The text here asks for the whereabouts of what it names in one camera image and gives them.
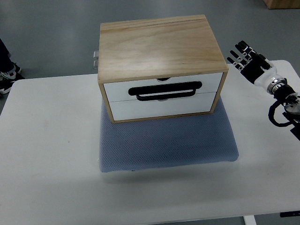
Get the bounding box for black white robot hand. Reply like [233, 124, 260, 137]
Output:
[227, 40, 289, 95]

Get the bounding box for black drawer handle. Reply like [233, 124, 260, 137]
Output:
[128, 81, 203, 101]

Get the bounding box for white drawer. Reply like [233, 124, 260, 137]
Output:
[104, 72, 223, 102]

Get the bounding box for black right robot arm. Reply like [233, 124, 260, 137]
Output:
[268, 79, 300, 140]

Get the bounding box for wooden drawer cabinet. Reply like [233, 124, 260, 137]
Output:
[98, 15, 228, 123]

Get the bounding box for wooden box corner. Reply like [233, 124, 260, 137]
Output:
[263, 0, 300, 9]

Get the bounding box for blue grey foam cushion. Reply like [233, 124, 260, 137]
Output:
[99, 100, 239, 173]

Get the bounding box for black table control panel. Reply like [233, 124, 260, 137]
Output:
[280, 210, 300, 218]

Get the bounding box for white table leg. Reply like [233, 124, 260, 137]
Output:
[243, 215, 257, 225]

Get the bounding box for person legs and shoes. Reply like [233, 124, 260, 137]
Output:
[0, 40, 24, 95]

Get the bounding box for metal clamp bracket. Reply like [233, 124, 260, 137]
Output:
[93, 51, 99, 69]

